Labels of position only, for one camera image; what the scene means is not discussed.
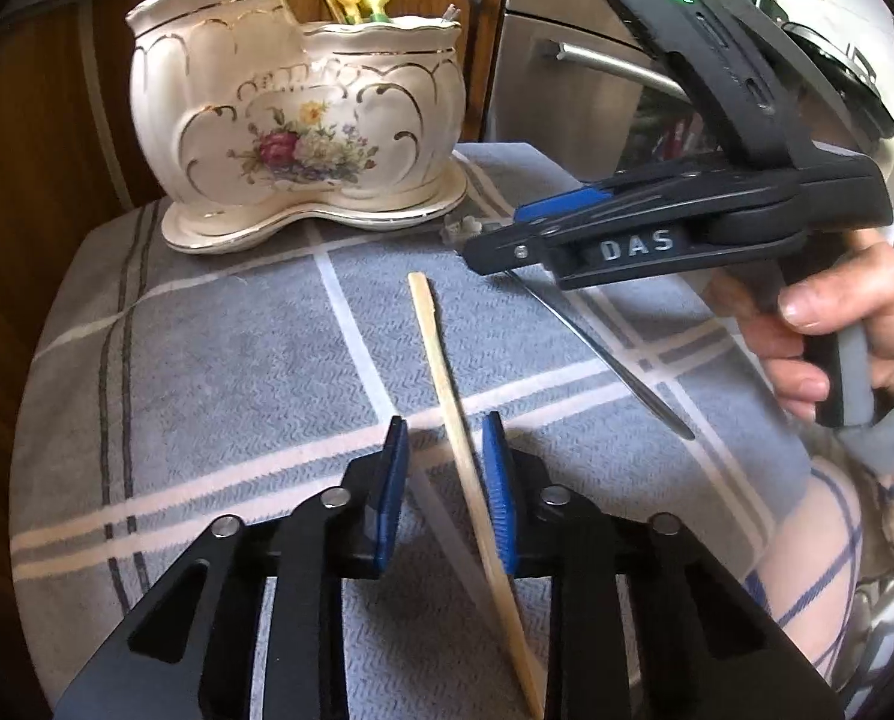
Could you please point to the cream ceramic holder tray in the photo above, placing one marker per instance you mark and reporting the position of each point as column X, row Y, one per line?
column 214, row 236

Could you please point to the stainless steel appliance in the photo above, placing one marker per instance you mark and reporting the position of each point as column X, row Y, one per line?
column 537, row 112

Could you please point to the grey plaid tablecloth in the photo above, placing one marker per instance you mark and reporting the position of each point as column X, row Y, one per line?
column 229, row 360

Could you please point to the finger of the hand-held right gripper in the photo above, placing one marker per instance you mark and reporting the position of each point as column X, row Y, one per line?
column 559, row 202
column 507, row 247

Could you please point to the small white ceramic rest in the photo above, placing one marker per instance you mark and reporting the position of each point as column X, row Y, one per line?
column 466, row 225

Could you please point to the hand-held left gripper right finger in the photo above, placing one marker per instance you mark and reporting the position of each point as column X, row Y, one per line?
column 501, row 495

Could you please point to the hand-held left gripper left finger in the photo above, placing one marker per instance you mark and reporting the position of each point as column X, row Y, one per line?
column 391, row 480

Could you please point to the black stove burner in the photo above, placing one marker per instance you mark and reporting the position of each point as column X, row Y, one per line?
column 829, row 52

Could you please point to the person's plaid pants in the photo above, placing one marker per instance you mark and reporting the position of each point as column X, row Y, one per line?
column 814, row 555

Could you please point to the wooden chopstick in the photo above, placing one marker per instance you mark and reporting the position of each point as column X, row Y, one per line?
column 454, row 420

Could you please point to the cream floral ceramic utensil holder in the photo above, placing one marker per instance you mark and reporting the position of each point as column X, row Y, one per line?
column 214, row 165

